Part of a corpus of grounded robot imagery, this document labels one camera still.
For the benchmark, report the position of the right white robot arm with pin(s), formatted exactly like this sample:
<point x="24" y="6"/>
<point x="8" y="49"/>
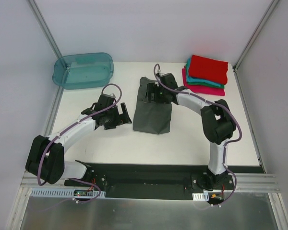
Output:
<point x="218" y="125"/>

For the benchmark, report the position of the white cable duct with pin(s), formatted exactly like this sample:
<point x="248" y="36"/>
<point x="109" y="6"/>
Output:
<point x="200" y="196"/>
<point x="67" y="193"/>

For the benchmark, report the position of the teal folded t shirt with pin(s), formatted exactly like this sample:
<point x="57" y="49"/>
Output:
<point x="196" y="80"/>

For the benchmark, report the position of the grey t shirt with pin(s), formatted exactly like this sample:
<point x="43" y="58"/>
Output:
<point x="150" y="118"/>

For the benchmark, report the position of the right white cable duct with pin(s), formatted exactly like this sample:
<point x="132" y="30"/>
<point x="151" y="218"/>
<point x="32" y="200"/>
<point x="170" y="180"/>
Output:
<point x="200" y="196"/>

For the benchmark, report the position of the left white cable duct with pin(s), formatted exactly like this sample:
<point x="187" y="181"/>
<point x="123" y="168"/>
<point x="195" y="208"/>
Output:
<point x="67" y="193"/>

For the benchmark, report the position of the left aluminium frame post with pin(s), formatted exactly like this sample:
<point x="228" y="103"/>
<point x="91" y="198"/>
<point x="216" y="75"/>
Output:
<point x="44" y="27"/>

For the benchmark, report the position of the red folded t shirt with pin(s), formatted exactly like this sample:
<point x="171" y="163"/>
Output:
<point x="208" y="69"/>

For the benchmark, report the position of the pink folded t shirt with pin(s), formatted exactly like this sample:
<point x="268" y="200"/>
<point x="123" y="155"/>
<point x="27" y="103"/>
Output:
<point x="201" y="89"/>

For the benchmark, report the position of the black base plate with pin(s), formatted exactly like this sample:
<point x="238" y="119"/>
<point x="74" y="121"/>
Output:
<point x="165" y="182"/>

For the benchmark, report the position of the green folded t shirt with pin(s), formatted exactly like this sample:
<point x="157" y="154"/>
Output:
<point x="220" y="86"/>

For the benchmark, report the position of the teal plastic bin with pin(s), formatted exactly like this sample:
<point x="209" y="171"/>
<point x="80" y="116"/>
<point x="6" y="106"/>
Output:
<point x="83" y="71"/>

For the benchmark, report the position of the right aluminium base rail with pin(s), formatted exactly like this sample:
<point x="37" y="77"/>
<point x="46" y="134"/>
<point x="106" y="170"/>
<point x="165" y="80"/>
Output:
<point x="257" y="183"/>

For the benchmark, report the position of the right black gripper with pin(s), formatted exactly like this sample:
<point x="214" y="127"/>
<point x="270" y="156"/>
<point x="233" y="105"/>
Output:
<point x="150" y="93"/>

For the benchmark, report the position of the aluminium frame post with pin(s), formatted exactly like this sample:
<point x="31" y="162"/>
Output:
<point x="44" y="27"/>
<point x="263" y="21"/>

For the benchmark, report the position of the right aluminium frame post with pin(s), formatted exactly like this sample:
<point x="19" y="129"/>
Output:
<point x="263" y="21"/>

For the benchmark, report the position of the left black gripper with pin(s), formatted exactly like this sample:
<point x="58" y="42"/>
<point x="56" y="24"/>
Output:
<point x="117" y="118"/>

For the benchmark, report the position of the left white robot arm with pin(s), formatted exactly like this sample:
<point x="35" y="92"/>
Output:
<point x="46" y="156"/>

